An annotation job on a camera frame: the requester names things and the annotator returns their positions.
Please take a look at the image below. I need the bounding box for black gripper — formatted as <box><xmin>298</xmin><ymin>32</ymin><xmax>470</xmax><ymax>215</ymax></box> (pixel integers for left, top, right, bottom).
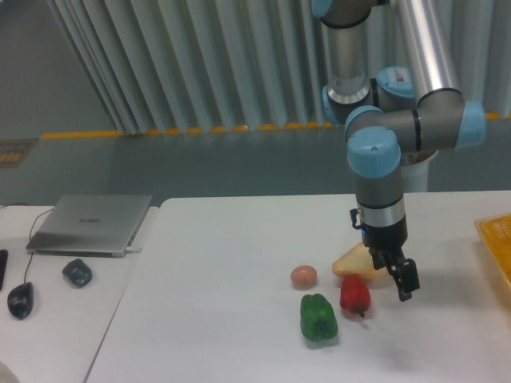
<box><xmin>350</xmin><ymin>208</ymin><xmax>420</xmax><ymax>302</ymax></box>

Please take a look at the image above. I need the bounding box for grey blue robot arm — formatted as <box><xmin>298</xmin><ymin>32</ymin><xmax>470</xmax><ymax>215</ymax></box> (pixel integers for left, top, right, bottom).
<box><xmin>311</xmin><ymin>1</ymin><xmax>486</xmax><ymax>301</ymax></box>

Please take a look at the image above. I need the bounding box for red bell pepper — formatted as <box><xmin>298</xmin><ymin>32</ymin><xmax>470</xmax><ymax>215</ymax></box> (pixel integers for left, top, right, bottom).
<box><xmin>339</xmin><ymin>274</ymin><xmax>371</xmax><ymax>318</ymax></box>

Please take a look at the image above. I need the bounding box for green bell pepper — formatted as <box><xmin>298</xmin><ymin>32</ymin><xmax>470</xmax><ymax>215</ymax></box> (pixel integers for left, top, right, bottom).
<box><xmin>300</xmin><ymin>294</ymin><xmax>339</xmax><ymax>342</ymax></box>

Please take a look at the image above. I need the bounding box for bread slice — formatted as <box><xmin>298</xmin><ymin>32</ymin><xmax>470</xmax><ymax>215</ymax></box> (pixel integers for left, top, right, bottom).
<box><xmin>331</xmin><ymin>243</ymin><xmax>387</xmax><ymax>280</ymax></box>

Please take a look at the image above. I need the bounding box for brown egg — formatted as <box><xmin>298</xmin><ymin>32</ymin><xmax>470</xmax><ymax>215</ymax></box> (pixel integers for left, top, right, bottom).
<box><xmin>290</xmin><ymin>265</ymin><xmax>318</xmax><ymax>290</ymax></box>

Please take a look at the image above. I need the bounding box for yellow plastic basket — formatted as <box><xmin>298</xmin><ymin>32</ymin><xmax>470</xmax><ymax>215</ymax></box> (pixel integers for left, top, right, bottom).
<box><xmin>474</xmin><ymin>213</ymin><xmax>510</xmax><ymax>291</ymax></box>

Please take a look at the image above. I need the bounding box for white folding partition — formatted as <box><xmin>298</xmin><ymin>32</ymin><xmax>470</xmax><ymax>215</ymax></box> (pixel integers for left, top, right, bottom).
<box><xmin>47</xmin><ymin>1</ymin><xmax>510</xmax><ymax>135</ymax></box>

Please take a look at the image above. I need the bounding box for dark grey small case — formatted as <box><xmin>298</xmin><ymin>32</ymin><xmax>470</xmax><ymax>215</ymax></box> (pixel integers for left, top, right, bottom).
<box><xmin>62</xmin><ymin>259</ymin><xmax>93</xmax><ymax>288</ymax></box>

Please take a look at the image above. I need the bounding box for silver laptop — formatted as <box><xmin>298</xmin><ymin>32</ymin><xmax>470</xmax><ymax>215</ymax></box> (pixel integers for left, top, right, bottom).
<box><xmin>26</xmin><ymin>195</ymin><xmax>152</xmax><ymax>258</ymax></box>

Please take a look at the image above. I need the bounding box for black computer mouse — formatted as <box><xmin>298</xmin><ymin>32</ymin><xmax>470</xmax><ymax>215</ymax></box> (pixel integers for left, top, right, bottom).
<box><xmin>7</xmin><ymin>282</ymin><xmax>34</xmax><ymax>320</ymax></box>

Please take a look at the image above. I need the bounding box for black device at edge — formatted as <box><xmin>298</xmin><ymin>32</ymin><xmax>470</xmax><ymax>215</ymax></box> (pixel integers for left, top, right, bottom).
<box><xmin>0</xmin><ymin>249</ymin><xmax>9</xmax><ymax>290</ymax></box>

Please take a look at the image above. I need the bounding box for black mouse cable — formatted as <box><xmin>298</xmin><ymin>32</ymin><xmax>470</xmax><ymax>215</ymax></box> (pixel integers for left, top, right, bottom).
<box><xmin>0</xmin><ymin>202</ymin><xmax>57</xmax><ymax>285</ymax></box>

